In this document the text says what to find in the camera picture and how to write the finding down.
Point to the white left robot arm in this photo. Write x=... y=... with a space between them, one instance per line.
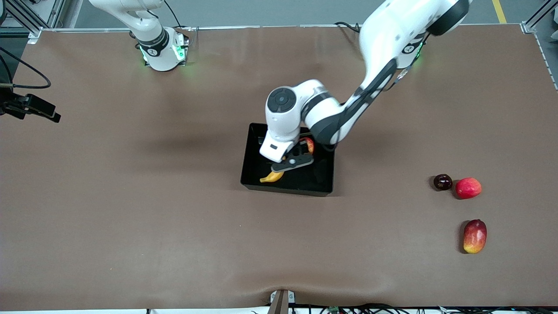
x=392 y=26

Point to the pink red round fruit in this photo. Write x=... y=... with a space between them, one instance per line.
x=468 y=188

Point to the black plastic box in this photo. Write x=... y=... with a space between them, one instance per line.
x=314 y=183

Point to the aluminium frame profile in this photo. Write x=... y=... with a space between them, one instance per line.
x=26 y=17
x=529 y=26

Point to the small green connector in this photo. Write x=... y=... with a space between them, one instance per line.
x=334 y=309

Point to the yellow banana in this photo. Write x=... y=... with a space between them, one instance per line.
x=271 y=177

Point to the brown table edge clamp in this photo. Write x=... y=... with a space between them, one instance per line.
x=281 y=303

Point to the brown table mat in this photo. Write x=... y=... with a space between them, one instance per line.
x=87 y=240

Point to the red yellow striped apple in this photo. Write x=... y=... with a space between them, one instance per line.
x=310 y=144

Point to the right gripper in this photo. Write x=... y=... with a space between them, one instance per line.
x=12 y=107

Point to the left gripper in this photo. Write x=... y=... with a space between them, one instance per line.
x=299 y=151

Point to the dark purple plum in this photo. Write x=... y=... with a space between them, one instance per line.
x=443 y=182

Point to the red yellow mango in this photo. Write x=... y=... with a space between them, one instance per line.
x=475 y=237

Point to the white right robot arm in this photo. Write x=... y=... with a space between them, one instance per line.
x=157 y=48

